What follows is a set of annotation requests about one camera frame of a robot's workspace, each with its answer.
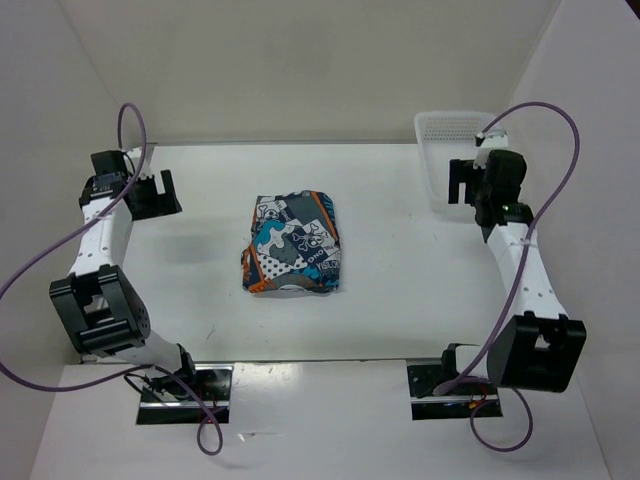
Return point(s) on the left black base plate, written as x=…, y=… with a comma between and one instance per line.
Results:
x=164, y=402

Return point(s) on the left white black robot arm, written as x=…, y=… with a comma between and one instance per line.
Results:
x=99, y=308

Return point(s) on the white perforated plastic basket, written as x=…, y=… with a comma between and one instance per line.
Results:
x=442, y=136

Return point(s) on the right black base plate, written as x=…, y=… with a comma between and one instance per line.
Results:
x=425, y=375

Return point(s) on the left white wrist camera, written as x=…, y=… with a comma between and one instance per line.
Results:
x=136, y=154

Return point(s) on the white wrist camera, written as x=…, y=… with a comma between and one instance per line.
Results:
x=495, y=139
x=136, y=154

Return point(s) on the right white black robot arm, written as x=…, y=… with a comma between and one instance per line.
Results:
x=534, y=345

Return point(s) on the colourful patterned shorts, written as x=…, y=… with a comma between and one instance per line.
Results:
x=294, y=245

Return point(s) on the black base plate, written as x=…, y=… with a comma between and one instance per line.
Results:
x=425, y=375
x=164, y=402

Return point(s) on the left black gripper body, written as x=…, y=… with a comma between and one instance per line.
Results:
x=147, y=196

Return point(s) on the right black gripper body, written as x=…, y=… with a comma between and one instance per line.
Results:
x=482, y=193

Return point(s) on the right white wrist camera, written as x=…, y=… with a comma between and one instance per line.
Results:
x=495, y=139

